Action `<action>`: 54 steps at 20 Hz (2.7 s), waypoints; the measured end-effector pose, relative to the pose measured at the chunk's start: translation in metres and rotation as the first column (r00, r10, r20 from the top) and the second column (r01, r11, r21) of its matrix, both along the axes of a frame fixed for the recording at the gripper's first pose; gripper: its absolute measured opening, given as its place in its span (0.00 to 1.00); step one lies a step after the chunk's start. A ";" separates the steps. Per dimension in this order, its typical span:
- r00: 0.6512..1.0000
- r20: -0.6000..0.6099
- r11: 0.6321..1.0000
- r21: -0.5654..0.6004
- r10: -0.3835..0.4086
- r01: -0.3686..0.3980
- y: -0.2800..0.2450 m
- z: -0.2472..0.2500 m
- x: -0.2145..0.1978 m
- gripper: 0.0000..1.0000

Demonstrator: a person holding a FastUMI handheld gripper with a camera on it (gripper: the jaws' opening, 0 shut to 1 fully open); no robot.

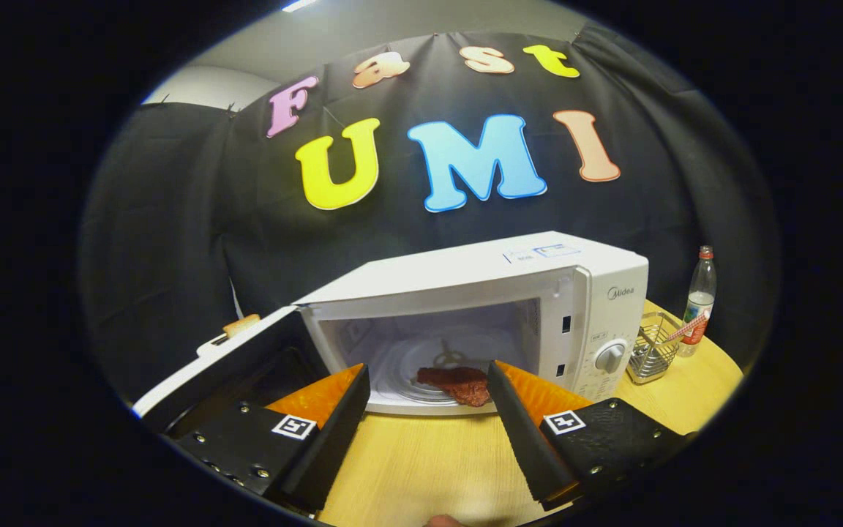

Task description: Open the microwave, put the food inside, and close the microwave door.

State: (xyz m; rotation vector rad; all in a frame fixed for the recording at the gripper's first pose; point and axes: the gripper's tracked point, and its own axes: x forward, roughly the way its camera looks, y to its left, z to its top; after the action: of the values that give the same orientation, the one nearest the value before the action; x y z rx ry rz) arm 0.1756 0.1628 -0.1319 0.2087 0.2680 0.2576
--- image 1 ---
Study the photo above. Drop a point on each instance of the black backdrop cloth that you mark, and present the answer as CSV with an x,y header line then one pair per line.
x,y
173,219

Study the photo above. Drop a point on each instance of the clear plastic water bottle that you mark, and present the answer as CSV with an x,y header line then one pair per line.
x,y
699,293

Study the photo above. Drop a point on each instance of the cream bread toaster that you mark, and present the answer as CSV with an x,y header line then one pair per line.
x,y
211,344

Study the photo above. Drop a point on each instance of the toast bread slice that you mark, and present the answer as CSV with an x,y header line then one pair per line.
x,y
242,326

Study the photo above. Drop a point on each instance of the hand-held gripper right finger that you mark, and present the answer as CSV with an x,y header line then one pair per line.
x,y
524,432

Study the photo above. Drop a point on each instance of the pink striped straw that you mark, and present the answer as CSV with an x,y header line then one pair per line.
x,y
688,324

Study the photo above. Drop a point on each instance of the red fried chicken piece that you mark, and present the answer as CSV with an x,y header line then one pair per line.
x,y
458,380

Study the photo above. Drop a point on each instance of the white toaster oven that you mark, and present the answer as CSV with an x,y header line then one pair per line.
x,y
465,271

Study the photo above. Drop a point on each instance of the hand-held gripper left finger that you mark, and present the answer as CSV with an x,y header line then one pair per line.
x,y
334,435

